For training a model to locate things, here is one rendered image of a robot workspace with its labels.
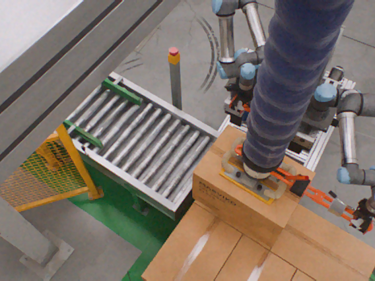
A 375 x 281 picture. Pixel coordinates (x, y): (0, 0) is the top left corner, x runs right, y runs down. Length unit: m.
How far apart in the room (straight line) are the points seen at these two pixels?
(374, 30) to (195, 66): 1.94
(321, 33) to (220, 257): 1.81
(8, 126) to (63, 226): 3.25
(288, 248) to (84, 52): 2.61
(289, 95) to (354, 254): 1.61
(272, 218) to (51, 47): 2.10
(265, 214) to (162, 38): 2.63
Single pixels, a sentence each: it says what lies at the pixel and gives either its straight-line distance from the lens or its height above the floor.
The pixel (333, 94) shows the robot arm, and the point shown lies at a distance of 2.60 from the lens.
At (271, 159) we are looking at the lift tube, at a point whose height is 1.41.
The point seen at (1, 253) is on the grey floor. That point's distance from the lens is 3.70.
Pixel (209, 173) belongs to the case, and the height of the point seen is 1.08.
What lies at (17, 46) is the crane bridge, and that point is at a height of 3.05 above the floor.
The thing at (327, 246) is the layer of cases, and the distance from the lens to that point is 2.97.
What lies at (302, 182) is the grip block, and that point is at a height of 1.22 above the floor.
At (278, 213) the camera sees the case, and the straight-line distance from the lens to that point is 2.38.
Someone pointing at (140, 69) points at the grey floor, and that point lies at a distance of 4.24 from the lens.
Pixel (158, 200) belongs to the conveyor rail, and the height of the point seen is 0.60.
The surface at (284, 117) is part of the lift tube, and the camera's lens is 1.75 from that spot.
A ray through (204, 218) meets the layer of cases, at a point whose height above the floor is 0.54.
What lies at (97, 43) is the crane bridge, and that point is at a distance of 0.39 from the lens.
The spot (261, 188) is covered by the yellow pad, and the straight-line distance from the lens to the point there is 2.37.
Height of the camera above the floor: 3.28
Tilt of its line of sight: 61 degrees down
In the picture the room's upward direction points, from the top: straight up
